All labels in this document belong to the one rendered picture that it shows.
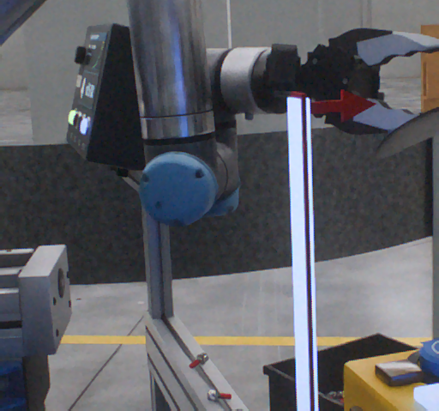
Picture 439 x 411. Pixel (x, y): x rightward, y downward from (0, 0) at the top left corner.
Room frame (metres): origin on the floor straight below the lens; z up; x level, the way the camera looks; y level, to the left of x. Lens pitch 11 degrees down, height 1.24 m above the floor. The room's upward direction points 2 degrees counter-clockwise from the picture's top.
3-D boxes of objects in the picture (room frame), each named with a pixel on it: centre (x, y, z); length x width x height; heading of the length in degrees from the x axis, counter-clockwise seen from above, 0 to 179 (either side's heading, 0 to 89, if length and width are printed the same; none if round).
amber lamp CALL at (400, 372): (0.39, -0.06, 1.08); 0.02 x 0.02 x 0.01; 19
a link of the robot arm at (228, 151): (1.01, 0.08, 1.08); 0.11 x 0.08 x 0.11; 174
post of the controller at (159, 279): (1.14, 0.16, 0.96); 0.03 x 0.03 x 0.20; 19
